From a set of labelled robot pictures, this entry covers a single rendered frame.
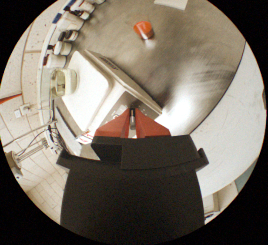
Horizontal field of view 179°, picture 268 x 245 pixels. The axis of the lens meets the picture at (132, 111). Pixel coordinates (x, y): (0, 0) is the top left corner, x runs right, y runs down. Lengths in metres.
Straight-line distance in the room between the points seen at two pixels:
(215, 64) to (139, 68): 0.17
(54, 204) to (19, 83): 2.42
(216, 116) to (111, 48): 0.29
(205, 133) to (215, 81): 0.12
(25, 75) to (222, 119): 0.80
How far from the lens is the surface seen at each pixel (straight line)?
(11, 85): 0.65
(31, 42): 0.58
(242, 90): 0.27
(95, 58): 0.16
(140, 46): 0.20
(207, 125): 0.21
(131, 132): 0.17
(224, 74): 0.22
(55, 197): 2.59
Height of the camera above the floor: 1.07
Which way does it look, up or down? 63 degrees down
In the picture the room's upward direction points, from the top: 126 degrees counter-clockwise
